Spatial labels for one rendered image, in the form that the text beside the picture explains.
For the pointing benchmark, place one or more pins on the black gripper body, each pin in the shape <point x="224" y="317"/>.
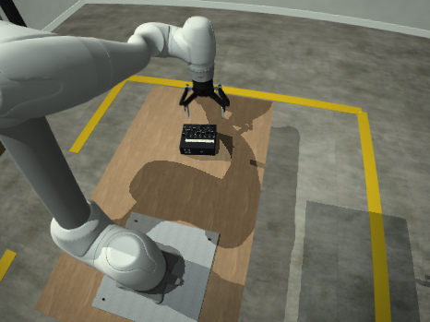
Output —
<point x="202" y="86"/>

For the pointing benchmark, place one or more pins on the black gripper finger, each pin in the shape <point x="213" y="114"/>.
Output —
<point x="185" y="102"/>
<point x="223" y="101"/>

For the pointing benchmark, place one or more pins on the black lighting desk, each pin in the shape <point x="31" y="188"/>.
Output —
<point x="198" y="139"/>

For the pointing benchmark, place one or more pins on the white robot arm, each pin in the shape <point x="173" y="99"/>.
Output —
<point x="42" y="73"/>

